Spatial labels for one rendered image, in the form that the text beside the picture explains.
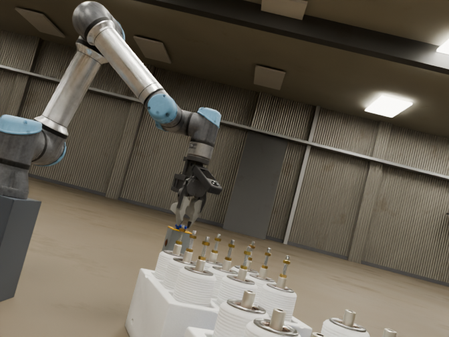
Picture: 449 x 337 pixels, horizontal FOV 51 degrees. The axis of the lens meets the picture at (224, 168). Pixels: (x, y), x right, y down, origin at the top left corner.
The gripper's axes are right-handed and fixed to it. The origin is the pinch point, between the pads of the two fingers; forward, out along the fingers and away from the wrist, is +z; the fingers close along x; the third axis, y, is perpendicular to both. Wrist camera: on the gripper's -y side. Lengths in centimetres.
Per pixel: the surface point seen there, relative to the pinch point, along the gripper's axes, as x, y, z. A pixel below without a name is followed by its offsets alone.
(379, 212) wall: -909, 476, -90
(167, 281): 9.1, -10.5, 15.3
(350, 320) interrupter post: -1, -59, 9
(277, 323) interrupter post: 25, -63, 9
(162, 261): 4.8, 0.1, 12.3
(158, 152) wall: -517, 851, -100
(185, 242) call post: -10.6, 11.3, 6.8
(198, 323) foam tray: 10.8, -28.7, 20.3
